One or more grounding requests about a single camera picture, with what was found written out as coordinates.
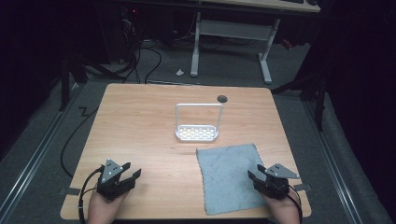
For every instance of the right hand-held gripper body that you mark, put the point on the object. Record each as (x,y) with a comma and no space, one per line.
(275,182)

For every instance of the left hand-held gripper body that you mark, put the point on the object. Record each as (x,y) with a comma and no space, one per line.
(110,182)

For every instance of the person's left hand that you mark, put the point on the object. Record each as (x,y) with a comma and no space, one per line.
(102,208)

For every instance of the person's right hand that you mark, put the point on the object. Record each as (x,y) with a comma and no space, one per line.
(283,209)

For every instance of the grey-blue cloth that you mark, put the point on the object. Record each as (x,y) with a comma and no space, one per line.
(230,180)

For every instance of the grey tape strip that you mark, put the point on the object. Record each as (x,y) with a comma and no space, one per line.
(302,187)
(71,191)

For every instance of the black table grommet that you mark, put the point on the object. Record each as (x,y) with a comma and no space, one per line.
(222,99)

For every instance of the black metal stand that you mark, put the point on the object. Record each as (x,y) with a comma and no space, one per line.
(311,87)
(67,81)

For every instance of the crumpled white paper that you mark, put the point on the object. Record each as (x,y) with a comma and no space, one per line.
(180,72)

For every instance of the small red object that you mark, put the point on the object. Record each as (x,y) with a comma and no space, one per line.
(287,44)

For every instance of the white-legged wooden desk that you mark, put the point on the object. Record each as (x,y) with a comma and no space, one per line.
(236,31)

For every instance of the metal floor rail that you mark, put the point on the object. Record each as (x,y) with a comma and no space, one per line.
(334,161)
(34,161)

